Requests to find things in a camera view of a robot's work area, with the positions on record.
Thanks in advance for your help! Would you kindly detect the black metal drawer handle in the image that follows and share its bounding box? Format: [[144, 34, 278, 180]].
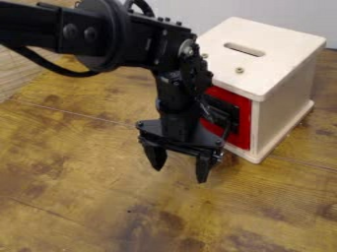
[[201, 94, 239, 140]]

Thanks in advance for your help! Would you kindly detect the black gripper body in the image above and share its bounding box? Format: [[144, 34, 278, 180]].
[[136, 53, 223, 158]]

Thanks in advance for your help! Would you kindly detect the white wooden box cabinet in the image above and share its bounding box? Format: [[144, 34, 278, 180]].
[[198, 17, 326, 163]]

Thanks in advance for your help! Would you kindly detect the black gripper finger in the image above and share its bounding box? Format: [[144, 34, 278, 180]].
[[197, 155, 222, 183], [142, 140, 167, 171]]

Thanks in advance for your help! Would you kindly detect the red wooden drawer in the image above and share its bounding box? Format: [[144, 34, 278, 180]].
[[201, 86, 251, 150]]

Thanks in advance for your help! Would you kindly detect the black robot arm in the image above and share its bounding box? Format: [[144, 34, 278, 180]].
[[0, 0, 223, 182]]

